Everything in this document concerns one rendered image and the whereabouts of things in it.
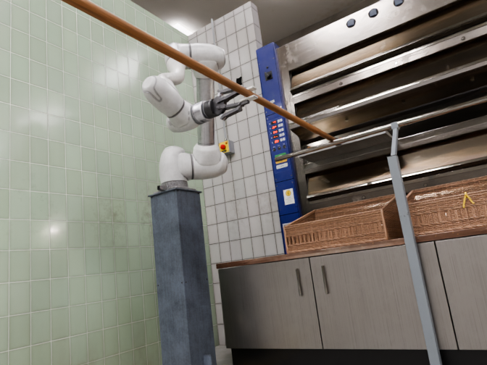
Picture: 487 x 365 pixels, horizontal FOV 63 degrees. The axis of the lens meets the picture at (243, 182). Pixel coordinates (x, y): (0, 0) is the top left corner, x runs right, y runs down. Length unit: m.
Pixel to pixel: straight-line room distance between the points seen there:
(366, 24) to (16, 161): 2.24
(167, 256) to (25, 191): 0.79
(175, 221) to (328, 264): 0.83
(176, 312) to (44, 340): 0.64
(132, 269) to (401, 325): 1.56
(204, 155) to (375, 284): 1.12
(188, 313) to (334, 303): 0.73
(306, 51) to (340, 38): 0.25
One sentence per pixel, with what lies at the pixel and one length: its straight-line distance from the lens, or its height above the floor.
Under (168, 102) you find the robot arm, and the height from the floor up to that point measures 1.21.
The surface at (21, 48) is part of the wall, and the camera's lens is 2.58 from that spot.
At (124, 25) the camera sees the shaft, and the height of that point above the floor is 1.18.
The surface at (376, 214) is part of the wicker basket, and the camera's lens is 2.03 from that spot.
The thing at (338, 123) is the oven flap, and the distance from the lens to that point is 2.67.
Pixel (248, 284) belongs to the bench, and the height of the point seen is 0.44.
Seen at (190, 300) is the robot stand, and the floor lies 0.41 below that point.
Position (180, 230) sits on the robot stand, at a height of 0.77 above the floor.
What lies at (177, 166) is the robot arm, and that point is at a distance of 2.26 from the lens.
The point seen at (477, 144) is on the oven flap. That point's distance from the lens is 2.51.
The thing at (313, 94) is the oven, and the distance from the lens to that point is 2.85.
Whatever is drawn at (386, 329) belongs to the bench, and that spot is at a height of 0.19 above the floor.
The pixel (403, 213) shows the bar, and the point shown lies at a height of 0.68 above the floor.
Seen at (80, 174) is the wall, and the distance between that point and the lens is 2.48.
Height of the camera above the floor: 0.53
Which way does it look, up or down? 12 degrees up
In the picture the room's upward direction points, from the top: 7 degrees counter-clockwise
